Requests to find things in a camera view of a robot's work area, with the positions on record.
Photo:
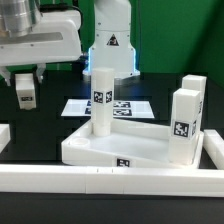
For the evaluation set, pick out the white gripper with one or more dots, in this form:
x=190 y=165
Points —
x=54 y=39

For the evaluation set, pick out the white desk tabletop tray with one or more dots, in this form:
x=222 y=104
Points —
x=130 y=144

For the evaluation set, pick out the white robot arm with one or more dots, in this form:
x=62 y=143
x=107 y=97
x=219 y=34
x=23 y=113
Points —
x=111 y=48

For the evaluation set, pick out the white left fence block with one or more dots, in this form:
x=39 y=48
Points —
x=4 y=136

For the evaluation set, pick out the white fence block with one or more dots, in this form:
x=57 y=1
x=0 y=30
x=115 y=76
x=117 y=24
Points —
x=214 y=146
x=4 y=136

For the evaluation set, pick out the white marker sheet with tags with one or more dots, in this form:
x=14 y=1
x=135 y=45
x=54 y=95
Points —
x=122 y=109

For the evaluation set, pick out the white front fence bar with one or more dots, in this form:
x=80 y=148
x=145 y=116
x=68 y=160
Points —
x=108 y=180

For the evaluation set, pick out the white right fence block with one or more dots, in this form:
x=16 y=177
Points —
x=214 y=146

